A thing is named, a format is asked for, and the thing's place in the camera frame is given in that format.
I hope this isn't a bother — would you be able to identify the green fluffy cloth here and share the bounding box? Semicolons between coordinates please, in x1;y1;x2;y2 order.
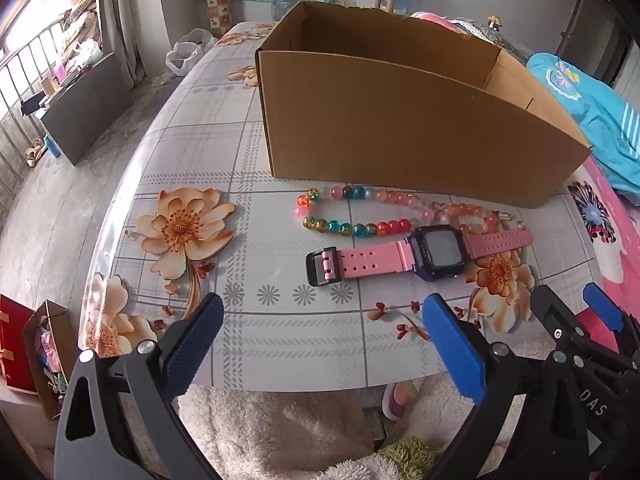
379;437;437;480

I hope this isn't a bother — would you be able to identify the white plastic bag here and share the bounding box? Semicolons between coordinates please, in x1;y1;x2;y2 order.
165;28;220;77

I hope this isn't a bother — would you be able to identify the pink strap wristwatch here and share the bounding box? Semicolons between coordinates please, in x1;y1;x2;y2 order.
306;224;534;287

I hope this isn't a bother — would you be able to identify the grey low cabinet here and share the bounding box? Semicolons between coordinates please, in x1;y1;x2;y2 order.
40;52;137;167

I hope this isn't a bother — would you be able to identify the colourful glass bead necklace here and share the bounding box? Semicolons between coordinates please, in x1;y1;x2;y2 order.
296;186;526;239

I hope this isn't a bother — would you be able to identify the pink slipper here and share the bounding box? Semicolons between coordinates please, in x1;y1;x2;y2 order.
382;380;424;422

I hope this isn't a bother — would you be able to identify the blue cartoon blanket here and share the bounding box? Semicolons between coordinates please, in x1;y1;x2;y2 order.
526;52;640;197

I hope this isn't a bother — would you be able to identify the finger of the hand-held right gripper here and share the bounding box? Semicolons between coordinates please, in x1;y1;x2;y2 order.
583;282;640;361
531;284;577;358

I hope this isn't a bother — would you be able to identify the small open cardboard box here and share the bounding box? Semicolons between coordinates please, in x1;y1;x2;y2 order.
22;300;79;422

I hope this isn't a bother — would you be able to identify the grey window curtain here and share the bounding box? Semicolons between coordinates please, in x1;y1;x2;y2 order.
97;0;147;87

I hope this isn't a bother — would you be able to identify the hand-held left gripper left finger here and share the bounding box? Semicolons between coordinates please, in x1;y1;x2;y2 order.
54;292;224;480

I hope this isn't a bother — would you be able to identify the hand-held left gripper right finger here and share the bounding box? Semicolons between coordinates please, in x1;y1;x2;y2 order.
422;294;586;480

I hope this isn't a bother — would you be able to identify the red gift box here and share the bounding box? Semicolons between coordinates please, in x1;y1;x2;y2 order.
0;294;39;394

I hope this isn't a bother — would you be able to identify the grey-green knitted cloth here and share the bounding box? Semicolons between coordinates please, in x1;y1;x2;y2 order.
450;17;537;67

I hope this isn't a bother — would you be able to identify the clear plastic water jug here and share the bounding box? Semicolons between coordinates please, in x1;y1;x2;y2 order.
272;0;302;22

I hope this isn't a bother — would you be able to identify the brown cardboard box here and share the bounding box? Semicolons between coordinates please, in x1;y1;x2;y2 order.
255;1;594;210

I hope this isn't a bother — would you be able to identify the metal window railing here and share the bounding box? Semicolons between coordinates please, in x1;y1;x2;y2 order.
0;25;67;188

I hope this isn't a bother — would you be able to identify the person's white fluffy clothing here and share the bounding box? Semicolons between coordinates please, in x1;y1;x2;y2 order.
177;360;526;480

